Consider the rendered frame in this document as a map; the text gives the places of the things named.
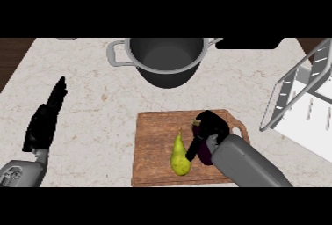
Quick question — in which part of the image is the brown wooden cutting board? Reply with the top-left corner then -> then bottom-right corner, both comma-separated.
130,109 -> 252,187

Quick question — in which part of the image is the dark purple eggplant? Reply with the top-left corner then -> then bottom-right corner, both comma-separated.
190,118 -> 215,167

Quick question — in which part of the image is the green pear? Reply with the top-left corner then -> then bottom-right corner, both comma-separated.
170,127 -> 192,177

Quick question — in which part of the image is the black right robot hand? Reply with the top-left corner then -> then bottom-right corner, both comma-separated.
184,110 -> 232,162

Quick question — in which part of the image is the grey metal pot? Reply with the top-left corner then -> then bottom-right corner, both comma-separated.
105,38 -> 224,90

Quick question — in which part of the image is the grey wire tiered basket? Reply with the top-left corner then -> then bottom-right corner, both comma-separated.
258,38 -> 332,167

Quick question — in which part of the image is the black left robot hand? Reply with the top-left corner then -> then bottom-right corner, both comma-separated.
21,76 -> 69,153

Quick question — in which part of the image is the black appliance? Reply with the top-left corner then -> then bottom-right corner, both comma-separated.
214,38 -> 285,50

